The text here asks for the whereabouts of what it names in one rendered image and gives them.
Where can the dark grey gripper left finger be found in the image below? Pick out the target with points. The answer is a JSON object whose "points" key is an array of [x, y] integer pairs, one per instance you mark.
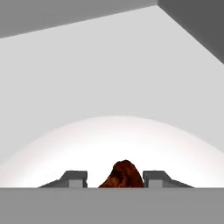
{"points": [[76, 176]]}

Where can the brown chicken drumstick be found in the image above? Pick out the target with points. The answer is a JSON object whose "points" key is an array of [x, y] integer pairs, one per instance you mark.
{"points": [[124, 175]]}

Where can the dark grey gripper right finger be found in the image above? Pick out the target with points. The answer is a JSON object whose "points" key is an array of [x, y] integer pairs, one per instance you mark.
{"points": [[154, 176]]}

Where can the white round plate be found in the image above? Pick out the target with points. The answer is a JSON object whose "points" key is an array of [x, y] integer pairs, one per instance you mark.
{"points": [[116, 140]]}

